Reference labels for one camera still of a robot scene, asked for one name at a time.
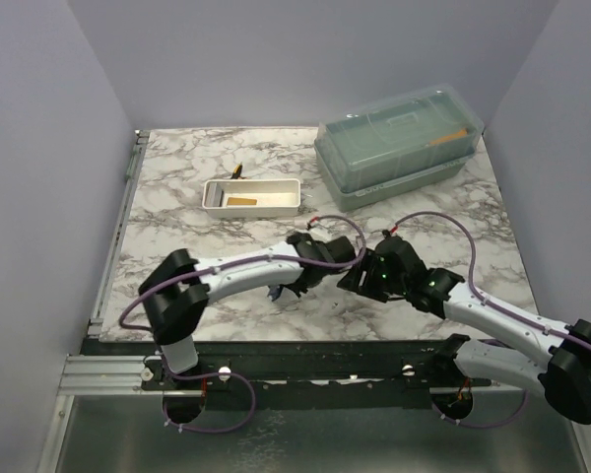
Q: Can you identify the gold card lying in tray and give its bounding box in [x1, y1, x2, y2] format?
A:
[227, 197, 257, 207]

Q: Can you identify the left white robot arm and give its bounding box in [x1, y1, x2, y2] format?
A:
[139, 232, 358, 389]

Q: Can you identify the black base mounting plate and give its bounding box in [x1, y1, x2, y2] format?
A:
[81, 336, 473, 418]

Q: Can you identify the green bin with clear lid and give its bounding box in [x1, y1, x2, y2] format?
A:
[313, 85, 485, 212]

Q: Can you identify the stack of cards in tray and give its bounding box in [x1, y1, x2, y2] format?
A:
[204, 182, 224, 208]

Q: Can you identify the white rectangular tray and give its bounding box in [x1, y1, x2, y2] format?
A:
[202, 178, 301, 219]

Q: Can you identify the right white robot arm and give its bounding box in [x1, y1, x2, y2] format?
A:
[338, 236, 591, 425]

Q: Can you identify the blue card holder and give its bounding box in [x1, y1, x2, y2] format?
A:
[268, 285, 286, 302]

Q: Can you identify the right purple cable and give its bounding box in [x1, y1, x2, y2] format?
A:
[388, 210, 591, 431]

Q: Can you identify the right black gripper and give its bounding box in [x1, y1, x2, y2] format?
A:
[338, 246, 409, 304]

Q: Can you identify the left aluminium rail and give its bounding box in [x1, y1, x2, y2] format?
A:
[58, 355, 144, 396]

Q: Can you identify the yellow black handled screwdriver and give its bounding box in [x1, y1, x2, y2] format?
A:
[230, 164, 243, 179]

